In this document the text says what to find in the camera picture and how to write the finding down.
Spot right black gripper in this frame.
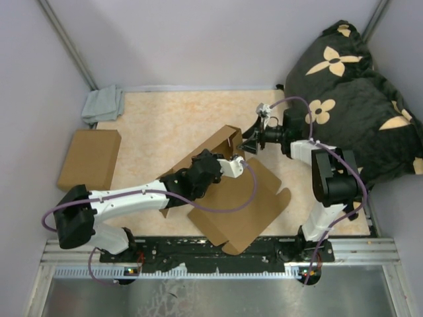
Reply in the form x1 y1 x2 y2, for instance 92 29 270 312
237 116 287 155

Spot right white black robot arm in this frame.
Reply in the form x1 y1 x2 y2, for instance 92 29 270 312
238 104 367 262

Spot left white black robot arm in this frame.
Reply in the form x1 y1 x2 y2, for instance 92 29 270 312
53 149 223 262

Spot folded brown cardboard box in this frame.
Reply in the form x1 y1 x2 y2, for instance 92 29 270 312
57 129 122 192

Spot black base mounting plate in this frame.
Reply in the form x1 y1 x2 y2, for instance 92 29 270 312
100 236 316 281

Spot black floral plush pillow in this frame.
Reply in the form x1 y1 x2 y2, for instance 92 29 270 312
284 20 422 190

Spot grey folded cloth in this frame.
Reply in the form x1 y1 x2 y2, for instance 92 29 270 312
81 85 124 124

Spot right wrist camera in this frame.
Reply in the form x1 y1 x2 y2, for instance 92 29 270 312
256 103 272 129

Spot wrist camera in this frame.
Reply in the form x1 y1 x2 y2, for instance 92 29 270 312
256 103 272 129
217 155 245 178

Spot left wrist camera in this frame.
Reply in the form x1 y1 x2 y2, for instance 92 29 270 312
217 155 245 178

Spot aluminium frame rail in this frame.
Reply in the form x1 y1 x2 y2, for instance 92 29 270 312
26 236 412 316

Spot right aluminium corner post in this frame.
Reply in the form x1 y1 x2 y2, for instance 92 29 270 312
362 0 391 43

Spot aluminium corner post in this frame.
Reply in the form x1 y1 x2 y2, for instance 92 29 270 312
36 0 98 91
362 0 391 43

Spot left aluminium corner post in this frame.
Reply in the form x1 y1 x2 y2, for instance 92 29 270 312
36 0 98 91

